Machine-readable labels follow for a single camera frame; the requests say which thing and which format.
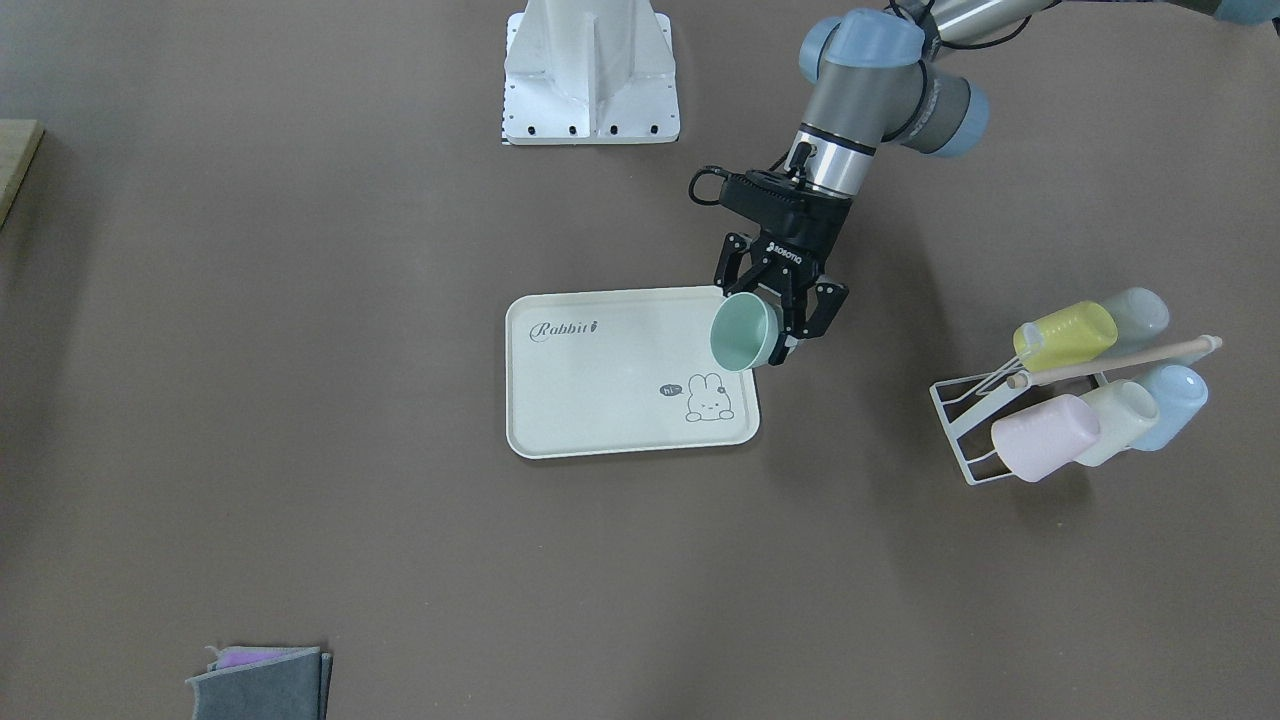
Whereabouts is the pink cup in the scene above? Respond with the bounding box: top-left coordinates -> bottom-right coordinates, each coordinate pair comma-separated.
991,395 -> 1101,482

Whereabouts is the cream rabbit tray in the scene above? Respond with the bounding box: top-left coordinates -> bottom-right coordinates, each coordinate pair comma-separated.
504,286 -> 762,460

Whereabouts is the bamboo cutting board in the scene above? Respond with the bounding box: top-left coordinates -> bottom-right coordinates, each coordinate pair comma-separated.
1,119 -> 45,225

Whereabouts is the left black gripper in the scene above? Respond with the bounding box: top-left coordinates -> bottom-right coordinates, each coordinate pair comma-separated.
714,170 -> 852,366

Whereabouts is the green cup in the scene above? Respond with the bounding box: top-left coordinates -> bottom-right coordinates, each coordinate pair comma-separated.
709,292 -> 782,372

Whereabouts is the grey cup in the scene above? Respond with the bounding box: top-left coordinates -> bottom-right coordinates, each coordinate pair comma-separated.
1101,287 -> 1171,354

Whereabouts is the yellow cup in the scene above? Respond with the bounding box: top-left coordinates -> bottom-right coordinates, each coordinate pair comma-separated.
1012,301 -> 1117,372

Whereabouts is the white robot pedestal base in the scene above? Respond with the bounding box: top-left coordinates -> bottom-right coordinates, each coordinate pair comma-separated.
500,1 -> 681,146

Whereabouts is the cream white cup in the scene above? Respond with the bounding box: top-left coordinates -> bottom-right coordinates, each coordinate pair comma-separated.
1074,380 -> 1160,468

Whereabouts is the blue cup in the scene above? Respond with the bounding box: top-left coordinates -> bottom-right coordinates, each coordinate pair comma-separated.
1130,364 -> 1210,452

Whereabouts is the white wire cup rack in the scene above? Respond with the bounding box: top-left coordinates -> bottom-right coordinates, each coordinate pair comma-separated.
929,334 -> 1224,486

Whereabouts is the grey folded cloth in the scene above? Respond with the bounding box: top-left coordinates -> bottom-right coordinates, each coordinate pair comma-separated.
186,646 -> 332,719

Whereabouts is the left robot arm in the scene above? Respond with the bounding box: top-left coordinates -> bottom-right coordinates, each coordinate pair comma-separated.
713,1 -> 1277,374

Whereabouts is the purple cloth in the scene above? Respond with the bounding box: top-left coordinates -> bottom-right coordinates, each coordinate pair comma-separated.
207,646 -> 300,673

